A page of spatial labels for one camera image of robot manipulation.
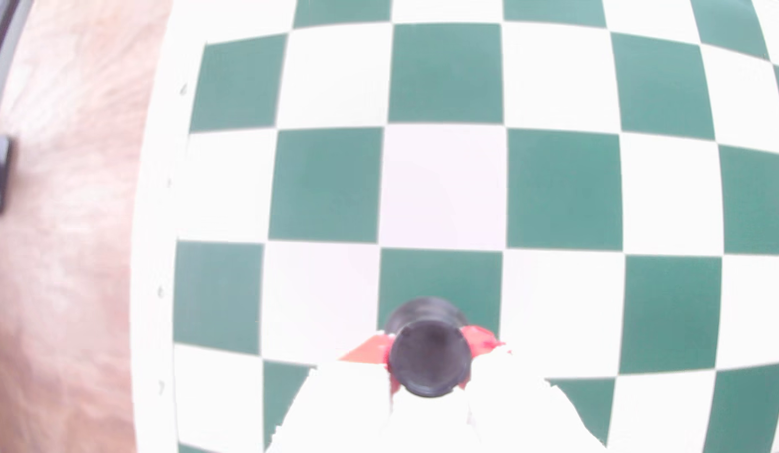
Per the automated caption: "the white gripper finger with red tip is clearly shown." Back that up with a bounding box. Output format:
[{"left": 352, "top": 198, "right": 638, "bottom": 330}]
[
  {"left": 459, "top": 325, "right": 607, "bottom": 453},
  {"left": 266, "top": 333, "right": 396, "bottom": 453}
]

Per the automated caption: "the black chess rook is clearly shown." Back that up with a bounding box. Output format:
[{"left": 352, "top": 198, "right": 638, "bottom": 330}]
[{"left": 384, "top": 297, "right": 473, "bottom": 398}]

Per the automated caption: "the grey table edge strip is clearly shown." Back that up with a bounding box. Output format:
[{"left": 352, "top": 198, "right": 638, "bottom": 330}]
[{"left": 0, "top": 0, "right": 33, "bottom": 102}]

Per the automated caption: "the green and white chess mat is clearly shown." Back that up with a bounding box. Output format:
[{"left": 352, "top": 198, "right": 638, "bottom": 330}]
[{"left": 130, "top": 0, "right": 779, "bottom": 453}]

